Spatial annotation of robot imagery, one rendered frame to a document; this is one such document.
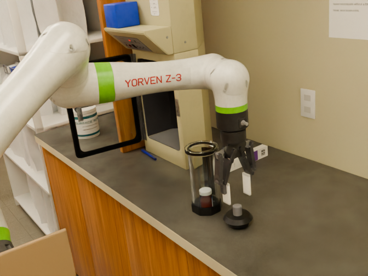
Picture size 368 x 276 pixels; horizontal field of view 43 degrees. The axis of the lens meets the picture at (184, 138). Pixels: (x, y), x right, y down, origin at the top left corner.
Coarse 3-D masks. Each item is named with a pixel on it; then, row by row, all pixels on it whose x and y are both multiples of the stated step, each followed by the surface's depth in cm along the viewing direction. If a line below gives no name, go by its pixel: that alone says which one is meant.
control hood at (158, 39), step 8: (112, 32) 182; (120, 32) 176; (128, 32) 171; (136, 32) 165; (144, 32) 161; (152, 32) 163; (160, 32) 165; (168, 32) 167; (144, 40) 168; (152, 40) 164; (160, 40) 166; (168, 40) 168; (128, 48) 192; (152, 48) 172; (160, 48) 167; (168, 48) 168
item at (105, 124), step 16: (96, 112) 194; (112, 112) 198; (128, 112) 201; (80, 128) 193; (96, 128) 196; (112, 128) 199; (128, 128) 203; (80, 144) 195; (96, 144) 198; (112, 144) 201
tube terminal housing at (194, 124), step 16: (128, 0) 187; (144, 0) 177; (160, 0) 168; (176, 0) 166; (192, 0) 170; (144, 16) 180; (160, 16) 171; (176, 16) 167; (192, 16) 171; (176, 32) 169; (192, 32) 173; (176, 48) 170; (192, 48) 175; (176, 96) 177; (192, 96) 180; (208, 96) 201; (192, 112) 182; (208, 112) 199; (192, 128) 183; (208, 128) 197; (160, 144) 198; (176, 160) 191
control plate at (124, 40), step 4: (116, 36) 184; (120, 36) 181; (120, 40) 186; (124, 40) 183; (128, 40) 180; (132, 40) 177; (136, 40) 173; (124, 44) 189; (128, 44) 186; (136, 44) 179; (140, 44) 176; (144, 44) 173; (132, 48) 188; (136, 48) 184; (140, 48) 181; (144, 48) 178; (148, 48) 175
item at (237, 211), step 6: (234, 204) 143; (240, 204) 142; (234, 210) 141; (240, 210) 141; (246, 210) 144; (228, 216) 142; (234, 216) 142; (240, 216) 141; (246, 216) 141; (252, 216) 143; (228, 222) 141; (234, 222) 140; (240, 222) 139; (246, 222) 140; (234, 228) 141; (240, 228) 141
